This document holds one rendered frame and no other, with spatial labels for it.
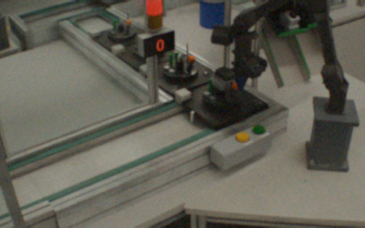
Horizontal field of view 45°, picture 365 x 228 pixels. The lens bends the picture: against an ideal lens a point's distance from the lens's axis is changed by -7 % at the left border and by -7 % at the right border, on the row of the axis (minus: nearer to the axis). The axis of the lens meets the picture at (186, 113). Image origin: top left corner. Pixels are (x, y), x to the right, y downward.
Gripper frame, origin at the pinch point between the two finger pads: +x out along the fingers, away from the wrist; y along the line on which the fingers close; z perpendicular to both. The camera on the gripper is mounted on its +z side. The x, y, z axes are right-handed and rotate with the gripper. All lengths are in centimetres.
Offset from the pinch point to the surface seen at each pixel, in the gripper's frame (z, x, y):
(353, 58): -57, 58, 156
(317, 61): -3.1, 6.2, 44.3
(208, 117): -3.7, 11.9, -10.8
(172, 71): -33.0, 8.7, -5.3
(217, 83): -9.6, 4.3, -2.3
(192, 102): -14.3, 12.0, -9.6
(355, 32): -57, 38, 155
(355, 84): 1, 23, 70
